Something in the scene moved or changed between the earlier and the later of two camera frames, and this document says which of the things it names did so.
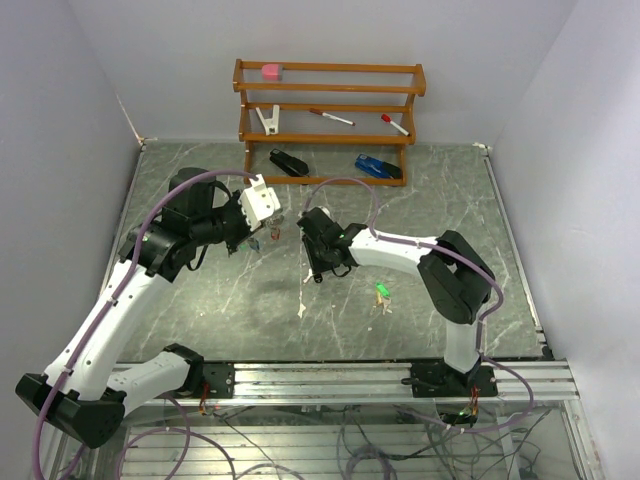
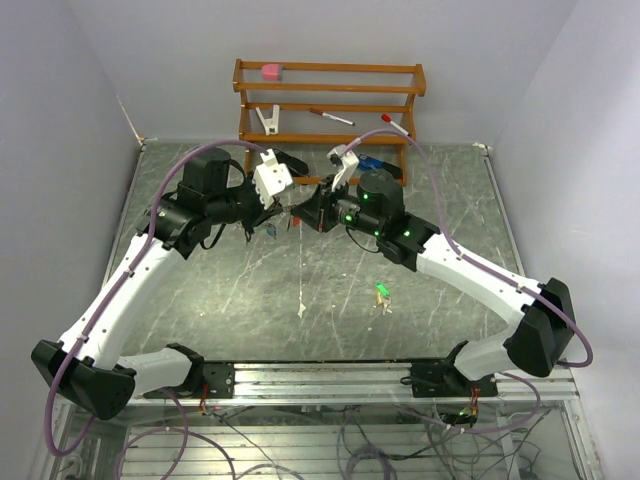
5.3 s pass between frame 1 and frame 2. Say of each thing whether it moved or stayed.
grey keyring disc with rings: moved
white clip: stayed
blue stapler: stayed
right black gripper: moved
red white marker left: stayed
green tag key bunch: stayed
